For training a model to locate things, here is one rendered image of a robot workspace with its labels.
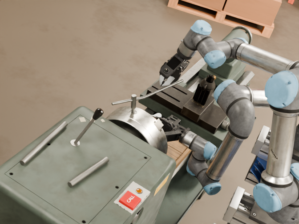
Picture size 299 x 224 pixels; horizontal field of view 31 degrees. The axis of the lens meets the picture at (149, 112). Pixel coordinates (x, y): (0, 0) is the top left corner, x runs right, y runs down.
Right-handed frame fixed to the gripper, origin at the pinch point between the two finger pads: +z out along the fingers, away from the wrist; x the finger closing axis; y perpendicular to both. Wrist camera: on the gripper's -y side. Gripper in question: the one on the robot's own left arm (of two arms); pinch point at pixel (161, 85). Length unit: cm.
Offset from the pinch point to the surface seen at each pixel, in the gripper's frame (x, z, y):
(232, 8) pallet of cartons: 34, 125, 336
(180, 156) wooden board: -26.1, 38.3, 14.6
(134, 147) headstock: -10.2, 6.2, -33.9
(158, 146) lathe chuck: -16.2, 13.8, -16.0
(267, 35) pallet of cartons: -12, 132, 350
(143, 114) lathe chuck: -2.4, 9.9, -11.2
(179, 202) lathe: -41, 72, 23
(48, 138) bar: 15, 10, -56
